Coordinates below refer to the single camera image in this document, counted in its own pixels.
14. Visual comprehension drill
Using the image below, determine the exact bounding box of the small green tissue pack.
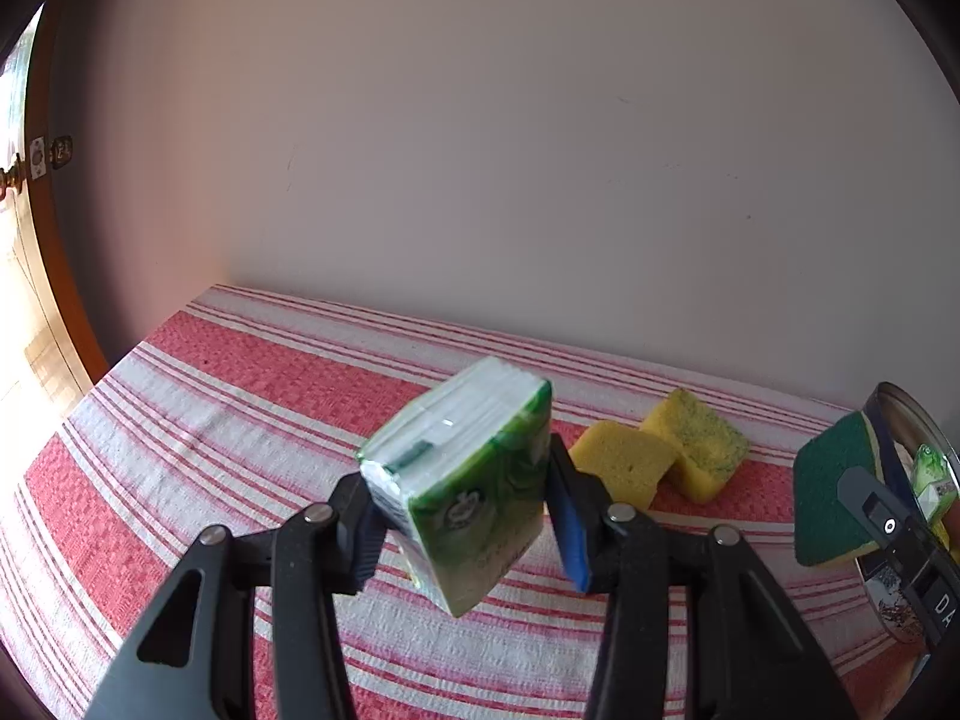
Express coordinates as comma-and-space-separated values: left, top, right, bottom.
911, 444, 957, 525

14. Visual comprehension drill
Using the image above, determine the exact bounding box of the yellow sponge dark green pad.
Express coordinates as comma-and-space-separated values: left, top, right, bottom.
793, 411, 884, 567

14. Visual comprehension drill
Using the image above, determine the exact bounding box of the plain yellow sponge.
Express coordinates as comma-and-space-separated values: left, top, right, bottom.
569, 421, 679, 511

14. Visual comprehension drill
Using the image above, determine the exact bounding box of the yellow sponge speckled green top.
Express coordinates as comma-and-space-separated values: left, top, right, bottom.
640, 388, 750, 505

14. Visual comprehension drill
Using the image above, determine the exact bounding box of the green white tissue pack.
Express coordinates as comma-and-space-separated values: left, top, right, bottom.
358, 356, 553, 617

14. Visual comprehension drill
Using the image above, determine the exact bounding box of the blue round metal tin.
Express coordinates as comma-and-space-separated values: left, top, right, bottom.
856, 382, 958, 644

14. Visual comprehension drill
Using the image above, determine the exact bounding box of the red white striped bedspread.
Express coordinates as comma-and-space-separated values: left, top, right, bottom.
2, 286, 918, 718

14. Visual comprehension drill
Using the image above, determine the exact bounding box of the wooden door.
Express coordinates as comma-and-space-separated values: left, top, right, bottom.
2, 0, 109, 413

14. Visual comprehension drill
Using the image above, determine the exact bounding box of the brass door knob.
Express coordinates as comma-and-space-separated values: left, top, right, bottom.
2, 135, 75, 195

